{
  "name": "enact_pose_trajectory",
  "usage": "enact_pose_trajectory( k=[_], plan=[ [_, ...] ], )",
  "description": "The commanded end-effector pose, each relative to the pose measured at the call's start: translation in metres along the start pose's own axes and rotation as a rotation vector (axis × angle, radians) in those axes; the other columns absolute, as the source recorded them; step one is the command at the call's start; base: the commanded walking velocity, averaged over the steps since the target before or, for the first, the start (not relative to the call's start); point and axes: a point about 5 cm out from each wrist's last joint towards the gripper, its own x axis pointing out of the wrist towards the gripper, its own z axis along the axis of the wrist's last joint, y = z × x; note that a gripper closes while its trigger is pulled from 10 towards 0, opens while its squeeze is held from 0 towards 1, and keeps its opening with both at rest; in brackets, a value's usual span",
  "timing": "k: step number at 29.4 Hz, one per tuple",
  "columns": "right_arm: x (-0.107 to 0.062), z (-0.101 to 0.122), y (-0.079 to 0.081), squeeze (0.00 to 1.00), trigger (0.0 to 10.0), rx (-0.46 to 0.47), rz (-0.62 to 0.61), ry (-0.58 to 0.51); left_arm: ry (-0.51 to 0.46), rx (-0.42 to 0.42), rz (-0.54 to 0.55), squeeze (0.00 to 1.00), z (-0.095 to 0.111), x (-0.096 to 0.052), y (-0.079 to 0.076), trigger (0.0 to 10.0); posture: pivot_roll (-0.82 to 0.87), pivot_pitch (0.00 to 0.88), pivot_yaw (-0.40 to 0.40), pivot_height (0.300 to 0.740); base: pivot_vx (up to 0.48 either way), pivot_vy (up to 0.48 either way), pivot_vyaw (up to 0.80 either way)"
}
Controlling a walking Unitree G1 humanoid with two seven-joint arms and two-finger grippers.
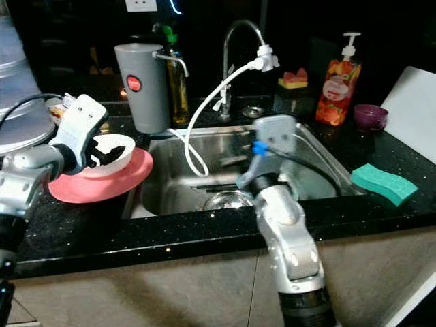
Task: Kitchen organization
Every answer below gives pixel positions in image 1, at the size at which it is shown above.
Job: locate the white bowl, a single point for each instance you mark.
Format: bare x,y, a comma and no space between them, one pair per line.
116,167

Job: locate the chrome gooseneck faucet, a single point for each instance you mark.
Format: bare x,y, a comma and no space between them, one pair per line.
226,65

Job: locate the large white tiered appliance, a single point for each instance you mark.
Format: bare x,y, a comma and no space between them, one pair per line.
20,95

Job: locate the round metal drain strainer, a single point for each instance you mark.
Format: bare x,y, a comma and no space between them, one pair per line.
253,112

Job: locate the small stainless steel bowl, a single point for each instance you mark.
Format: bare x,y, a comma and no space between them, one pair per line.
226,200

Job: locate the green curved sponge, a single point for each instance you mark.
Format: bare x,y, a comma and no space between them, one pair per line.
385,184

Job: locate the grey cabinet front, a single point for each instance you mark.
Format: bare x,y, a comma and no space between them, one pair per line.
177,293

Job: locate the purple bowl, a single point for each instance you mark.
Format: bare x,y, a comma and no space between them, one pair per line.
371,118

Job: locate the grey water filter canister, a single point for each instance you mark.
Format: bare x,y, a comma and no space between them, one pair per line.
142,102

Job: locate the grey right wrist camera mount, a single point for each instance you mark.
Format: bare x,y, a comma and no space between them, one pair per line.
276,136

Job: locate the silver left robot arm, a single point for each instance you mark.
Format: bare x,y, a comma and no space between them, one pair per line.
27,180

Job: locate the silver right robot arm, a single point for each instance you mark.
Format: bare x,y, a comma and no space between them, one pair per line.
293,245

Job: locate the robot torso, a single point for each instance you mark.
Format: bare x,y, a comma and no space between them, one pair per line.
7,286

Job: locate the red and yellow sponge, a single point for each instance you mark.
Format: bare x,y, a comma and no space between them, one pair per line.
293,80

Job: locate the stainless steel sink basin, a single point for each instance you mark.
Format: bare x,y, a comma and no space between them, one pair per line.
197,160

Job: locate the small white labelled cup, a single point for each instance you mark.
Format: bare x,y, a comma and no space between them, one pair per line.
53,112

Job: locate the orange dish soap pump bottle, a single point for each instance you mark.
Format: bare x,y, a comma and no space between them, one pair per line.
337,92

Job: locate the white cutting board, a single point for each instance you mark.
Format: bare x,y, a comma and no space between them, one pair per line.
412,112

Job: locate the pink plate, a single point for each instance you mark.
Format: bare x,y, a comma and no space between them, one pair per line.
109,185

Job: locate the green capped oil bottle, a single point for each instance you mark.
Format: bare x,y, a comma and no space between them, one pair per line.
178,99

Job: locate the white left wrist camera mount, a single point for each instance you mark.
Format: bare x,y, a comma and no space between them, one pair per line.
82,122

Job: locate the white wall socket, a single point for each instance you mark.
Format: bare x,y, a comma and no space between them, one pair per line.
140,5

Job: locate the black sponge holder box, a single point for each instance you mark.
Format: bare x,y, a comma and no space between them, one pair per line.
291,102

